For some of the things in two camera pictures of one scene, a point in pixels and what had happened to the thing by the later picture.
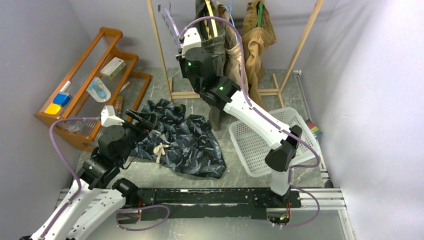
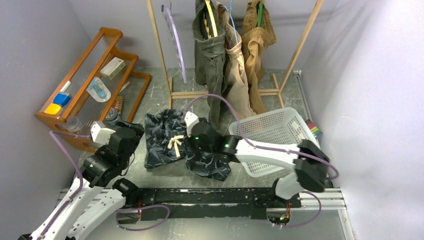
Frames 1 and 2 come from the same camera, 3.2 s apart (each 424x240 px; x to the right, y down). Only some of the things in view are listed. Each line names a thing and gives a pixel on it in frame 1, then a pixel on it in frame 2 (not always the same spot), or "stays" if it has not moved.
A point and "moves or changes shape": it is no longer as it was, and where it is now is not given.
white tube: x=66 y=86 stays
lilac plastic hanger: x=171 y=25 stays
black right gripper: x=182 y=61 to x=189 y=142
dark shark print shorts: x=188 y=142 moves or changes shape
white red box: x=114 y=66 stays
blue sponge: x=62 y=99 stays
